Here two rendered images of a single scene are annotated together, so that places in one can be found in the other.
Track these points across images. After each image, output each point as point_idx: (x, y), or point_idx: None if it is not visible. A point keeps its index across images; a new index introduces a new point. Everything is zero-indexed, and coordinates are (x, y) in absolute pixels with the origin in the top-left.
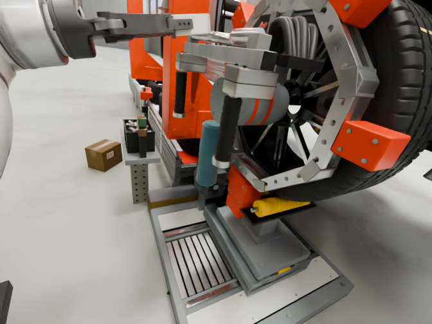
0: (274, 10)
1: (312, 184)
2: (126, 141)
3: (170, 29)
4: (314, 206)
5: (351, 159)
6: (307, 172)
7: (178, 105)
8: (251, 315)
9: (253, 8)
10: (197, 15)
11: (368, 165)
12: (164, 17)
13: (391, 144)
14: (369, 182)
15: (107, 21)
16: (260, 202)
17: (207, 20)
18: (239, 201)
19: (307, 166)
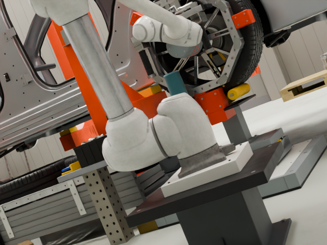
0: (165, 4)
1: (242, 57)
2: (101, 149)
3: (176, 10)
4: (254, 94)
5: (244, 24)
6: (236, 43)
7: (150, 68)
8: (288, 163)
9: (139, 12)
10: (172, 6)
11: (249, 21)
12: (174, 7)
13: (248, 11)
14: (257, 39)
15: (172, 10)
16: (230, 89)
17: (174, 7)
18: (220, 105)
19: (234, 42)
